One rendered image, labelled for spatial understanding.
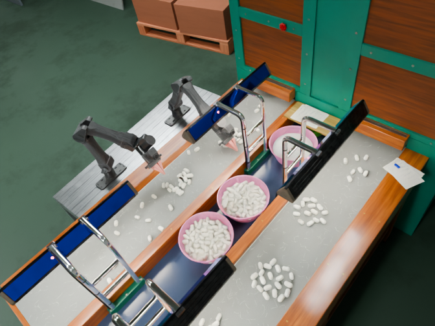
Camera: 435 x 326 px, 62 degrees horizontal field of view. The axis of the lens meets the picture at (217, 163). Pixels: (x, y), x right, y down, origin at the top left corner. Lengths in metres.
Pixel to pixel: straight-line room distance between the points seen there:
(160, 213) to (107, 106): 2.15
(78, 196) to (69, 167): 1.22
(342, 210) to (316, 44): 0.85
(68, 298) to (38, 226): 1.41
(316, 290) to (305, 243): 0.23
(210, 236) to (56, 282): 0.75
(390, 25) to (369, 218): 0.85
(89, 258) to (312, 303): 1.05
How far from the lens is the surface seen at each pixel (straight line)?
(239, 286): 1.67
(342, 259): 1.70
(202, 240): 1.79
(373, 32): 1.85
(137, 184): 2.04
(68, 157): 3.56
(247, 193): 1.89
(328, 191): 1.90
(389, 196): 1.91
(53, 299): 1.92
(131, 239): 1.89
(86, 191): 2.27
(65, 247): 1.58
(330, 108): 2.20
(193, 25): 4.19
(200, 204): 1.86
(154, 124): 2.46
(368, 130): 2.07
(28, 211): 3.36
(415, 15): 1.75
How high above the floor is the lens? 2.29
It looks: 50 degrees down
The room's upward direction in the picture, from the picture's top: 12 degrees counter-clockwise
